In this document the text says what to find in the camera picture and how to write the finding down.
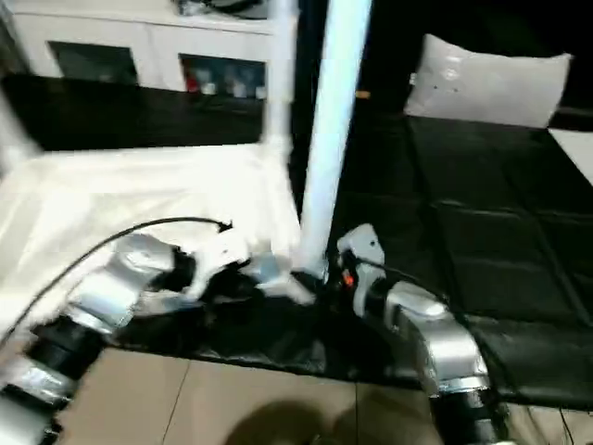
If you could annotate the white plastic table top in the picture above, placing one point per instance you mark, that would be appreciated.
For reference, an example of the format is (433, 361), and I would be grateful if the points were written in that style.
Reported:
(139, 194)

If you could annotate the white plastic table leg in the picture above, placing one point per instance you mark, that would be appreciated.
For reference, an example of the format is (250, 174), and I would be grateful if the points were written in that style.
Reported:
(16, 125)
(333, 139)
(280, 69)

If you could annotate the black table mat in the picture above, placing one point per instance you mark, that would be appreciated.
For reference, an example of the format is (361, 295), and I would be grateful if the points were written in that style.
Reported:
(486, 185)

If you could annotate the small brown tag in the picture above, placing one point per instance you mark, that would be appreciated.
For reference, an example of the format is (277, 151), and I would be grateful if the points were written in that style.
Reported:
(362, 94)

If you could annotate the grey pillow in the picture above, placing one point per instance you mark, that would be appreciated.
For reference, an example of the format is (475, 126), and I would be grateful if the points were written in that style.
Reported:
(486, 83)

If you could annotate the white glass-door cabinet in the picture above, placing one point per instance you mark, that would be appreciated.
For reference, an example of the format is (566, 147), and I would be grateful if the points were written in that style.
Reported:
(139, 41)

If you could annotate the grey pot on cabinet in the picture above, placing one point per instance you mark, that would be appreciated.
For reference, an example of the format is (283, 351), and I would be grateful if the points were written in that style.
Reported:
(231, 5)

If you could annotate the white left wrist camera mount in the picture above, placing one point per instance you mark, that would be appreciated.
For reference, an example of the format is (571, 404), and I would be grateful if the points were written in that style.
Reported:
(213, 264)

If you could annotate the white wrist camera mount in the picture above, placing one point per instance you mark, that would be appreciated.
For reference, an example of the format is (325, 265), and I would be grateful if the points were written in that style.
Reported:
(213, 264)
(366, 255)

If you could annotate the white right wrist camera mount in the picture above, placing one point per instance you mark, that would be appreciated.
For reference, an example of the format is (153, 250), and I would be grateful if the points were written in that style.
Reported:
(366, 255)

